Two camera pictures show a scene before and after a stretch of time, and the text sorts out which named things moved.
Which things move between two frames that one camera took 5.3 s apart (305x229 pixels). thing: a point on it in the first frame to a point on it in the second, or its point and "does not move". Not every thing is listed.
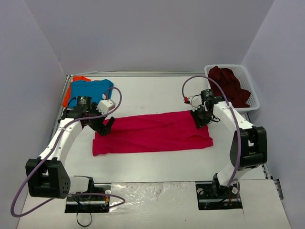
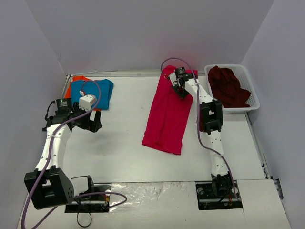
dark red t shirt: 236,96 does not move
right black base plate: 212,196 does not move
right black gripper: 198,117 to 179,88
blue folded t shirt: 96,89 does not move
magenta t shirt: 174,130 to 166,125
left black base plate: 85,204 does not move
